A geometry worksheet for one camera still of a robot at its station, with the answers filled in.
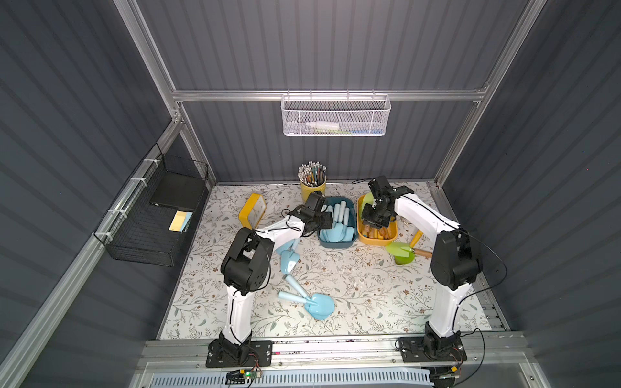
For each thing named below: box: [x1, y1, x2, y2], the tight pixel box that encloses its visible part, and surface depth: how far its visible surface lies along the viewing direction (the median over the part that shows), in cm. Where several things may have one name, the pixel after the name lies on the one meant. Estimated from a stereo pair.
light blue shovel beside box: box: [274, 238, 301, 256], surface depth 98 cm
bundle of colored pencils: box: [297, 160, 326, 187], surface depth 104 cm
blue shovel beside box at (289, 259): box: [280, 249, 300, 275], surface depth 95 cm
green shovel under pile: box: [386, 242, 433, 266], surface depth 97 cm
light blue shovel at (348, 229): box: [342, 206, 355, 242], surface depth 101 cm
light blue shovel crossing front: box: [278, 291, 312, 305], surface depth 86 cm
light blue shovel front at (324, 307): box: [284, 274, 336, 321], surface depth 84 cm
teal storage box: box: [318, 195, 358, 249], surface depth 101 cm
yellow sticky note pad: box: [168, 210, 194, 232], surface depth 77 cm
